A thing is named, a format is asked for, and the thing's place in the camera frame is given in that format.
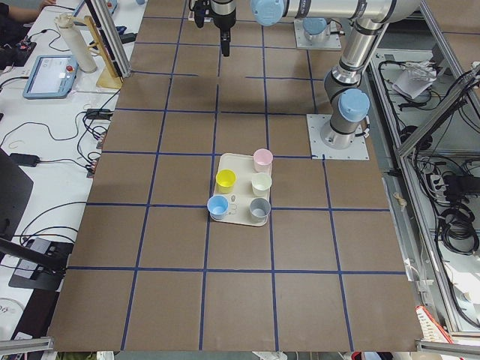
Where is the blue teach pendant tablet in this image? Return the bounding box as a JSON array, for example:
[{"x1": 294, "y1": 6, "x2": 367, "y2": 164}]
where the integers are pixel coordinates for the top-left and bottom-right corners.
[{"x1": 22, "y1": 55, "x2": 78, "y2": 100}]

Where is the cream white cup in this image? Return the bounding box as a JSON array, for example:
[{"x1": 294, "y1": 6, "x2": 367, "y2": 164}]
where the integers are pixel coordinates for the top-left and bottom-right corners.
[{"x1": 251, "y1": 172, "x2": 272, "y2": 197}]

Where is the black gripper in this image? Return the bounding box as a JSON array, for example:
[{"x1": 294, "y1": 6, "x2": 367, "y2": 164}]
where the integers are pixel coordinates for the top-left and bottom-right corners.
[{"x1": 189, "y1": 0, "x2": 236, "y2": 57}]

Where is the wooden stand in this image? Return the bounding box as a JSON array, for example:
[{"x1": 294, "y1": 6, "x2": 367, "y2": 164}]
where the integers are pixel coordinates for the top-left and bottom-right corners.
[{"x1": 73, "y1": 16, "x2": 122, "y2": 89}]

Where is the aluminium frame post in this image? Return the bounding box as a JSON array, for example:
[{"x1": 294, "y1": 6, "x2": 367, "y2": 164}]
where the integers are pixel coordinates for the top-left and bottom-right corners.
[{"x1": 85, "y1": 0, "x2": 131, "y2": 78}]

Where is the white cylinder bottle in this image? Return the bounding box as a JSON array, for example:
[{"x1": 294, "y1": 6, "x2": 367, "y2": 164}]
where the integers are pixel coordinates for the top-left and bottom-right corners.
[{"x1": 55, "y1": 13, "x2": 97, "y2": 74}]

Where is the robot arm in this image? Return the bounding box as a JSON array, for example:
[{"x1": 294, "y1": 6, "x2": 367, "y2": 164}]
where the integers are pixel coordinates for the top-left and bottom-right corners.
[
  {"x1": 301, "y1": 17, "x2": 337, "y2": 45},
  {"x1": 250, "y1": 1, "x2": 420, "y2": 146}
]

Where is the pink cup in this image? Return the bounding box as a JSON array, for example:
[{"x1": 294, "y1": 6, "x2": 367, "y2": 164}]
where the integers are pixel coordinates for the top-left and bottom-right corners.
[{"x1": 253, "y1": 148, "x2": 273, "y2": 174}]

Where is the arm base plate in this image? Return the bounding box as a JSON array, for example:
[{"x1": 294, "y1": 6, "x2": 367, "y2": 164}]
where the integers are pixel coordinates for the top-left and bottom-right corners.
[
  {"x1": 307, "y1": 114, "x2": 369, "y2": 161},
  {"x1": 293, "y1": 18, "x2": 341, "y2": 51}
]

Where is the cream plastic tray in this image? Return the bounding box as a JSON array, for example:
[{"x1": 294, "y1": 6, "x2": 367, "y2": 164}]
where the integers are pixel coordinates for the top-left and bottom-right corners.
[{"x1": 212, "y1": 153, "x2": 271, "y2": 227}]

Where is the black monitor stand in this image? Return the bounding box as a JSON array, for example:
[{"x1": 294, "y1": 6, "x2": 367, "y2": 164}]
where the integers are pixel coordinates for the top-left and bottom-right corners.
[{"x1": 0, "y1": 149, "x2": 74, "y2": 293}]

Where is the yellow cup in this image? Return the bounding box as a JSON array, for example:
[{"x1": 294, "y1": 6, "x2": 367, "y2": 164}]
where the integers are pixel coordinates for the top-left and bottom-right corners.
[{"x1": 215, "y1": 169, "x2": 236, "y2": 194}]

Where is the blue cup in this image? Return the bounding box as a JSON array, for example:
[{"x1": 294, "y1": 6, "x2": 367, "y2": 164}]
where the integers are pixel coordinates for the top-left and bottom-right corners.
[{"x1": 207, "y1": 195, "x2": 229, "y2": 221}]

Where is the grey cup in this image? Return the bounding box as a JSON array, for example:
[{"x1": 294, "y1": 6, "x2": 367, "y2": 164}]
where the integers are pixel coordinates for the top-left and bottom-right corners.
[{"x1": 249, "y1": 197, "x2": 271, "y2": 223}]

